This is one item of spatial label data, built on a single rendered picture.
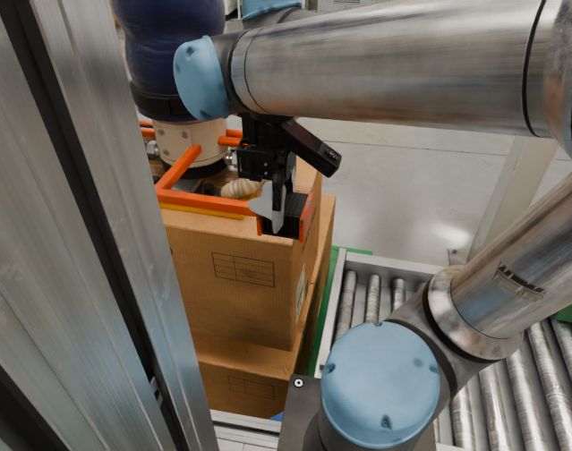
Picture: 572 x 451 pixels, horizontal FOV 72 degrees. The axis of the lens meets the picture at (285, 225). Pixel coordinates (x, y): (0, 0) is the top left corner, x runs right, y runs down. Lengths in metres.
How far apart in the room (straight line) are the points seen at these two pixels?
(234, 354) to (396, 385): 0.92
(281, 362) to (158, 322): 1.13
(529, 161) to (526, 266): 1.68
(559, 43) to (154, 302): 0.19
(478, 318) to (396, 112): 0.27
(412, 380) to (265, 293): 0.59
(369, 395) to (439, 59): 0.31
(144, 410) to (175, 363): 0.03
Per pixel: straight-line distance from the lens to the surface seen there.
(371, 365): 0.44
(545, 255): 0.39
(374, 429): 0.43
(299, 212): 0.67
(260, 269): 0.92
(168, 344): 0.18
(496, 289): 0.43
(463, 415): 1.30
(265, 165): 0.63
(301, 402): 0.67
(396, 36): 0.25
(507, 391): 1.47
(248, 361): 1.29
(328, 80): 0.28
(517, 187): 2.13
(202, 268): 0.98
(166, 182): 0.82
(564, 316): 1.63
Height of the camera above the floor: 1.63
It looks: 39 degrees down
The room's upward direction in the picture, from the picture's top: straight up
